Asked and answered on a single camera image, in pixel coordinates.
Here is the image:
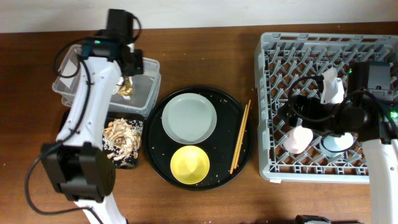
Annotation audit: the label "light blue plastic cup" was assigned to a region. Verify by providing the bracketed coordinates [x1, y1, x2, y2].
[319, 133, 354, 157]

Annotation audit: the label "pink plastic cup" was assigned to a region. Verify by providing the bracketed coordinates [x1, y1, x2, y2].
[282, 126, 313, 154]

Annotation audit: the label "gold foil wrapper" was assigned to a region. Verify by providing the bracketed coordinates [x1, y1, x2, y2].
[113, 77, 134, 100]

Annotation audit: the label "food scraps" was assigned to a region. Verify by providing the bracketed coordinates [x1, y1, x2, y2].
[102, 117, 144, 167]

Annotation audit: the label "grey round plate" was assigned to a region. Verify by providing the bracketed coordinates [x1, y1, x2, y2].
[162, 93, 217, 145]

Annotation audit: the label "yellow bowl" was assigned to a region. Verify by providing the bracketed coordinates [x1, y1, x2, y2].
[170, 146, 210, 185]

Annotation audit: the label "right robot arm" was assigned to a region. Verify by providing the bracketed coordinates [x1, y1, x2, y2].
[277, 62, 397, 223]

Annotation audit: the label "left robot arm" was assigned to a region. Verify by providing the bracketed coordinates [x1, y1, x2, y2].
[34, 9, 144, 223]

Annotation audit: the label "grey dishwasher rack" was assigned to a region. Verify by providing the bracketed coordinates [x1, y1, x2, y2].
[254, 32, 397, 184]

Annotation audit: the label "clear plastic bin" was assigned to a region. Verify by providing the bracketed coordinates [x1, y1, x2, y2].
[52, 45, 161, 118]

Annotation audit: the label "rectangular black tray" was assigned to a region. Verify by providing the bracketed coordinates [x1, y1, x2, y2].
[58, 108, 146, 170]

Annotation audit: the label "round black tray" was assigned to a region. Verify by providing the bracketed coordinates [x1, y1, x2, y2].
[143, 86, 254, 191]

